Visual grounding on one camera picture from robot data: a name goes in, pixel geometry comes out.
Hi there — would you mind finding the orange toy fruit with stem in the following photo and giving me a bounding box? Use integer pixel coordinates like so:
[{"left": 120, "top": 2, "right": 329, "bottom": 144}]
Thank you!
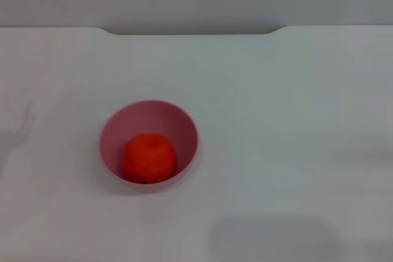
[{"left": 122, "top": 133, "right": 177, "bottom": 185}]

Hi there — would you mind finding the pink plastic bowl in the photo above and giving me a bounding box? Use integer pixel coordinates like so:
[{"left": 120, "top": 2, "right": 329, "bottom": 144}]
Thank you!
[{"left": 98, "top": 99, "right": 200, "bottom": 195}]

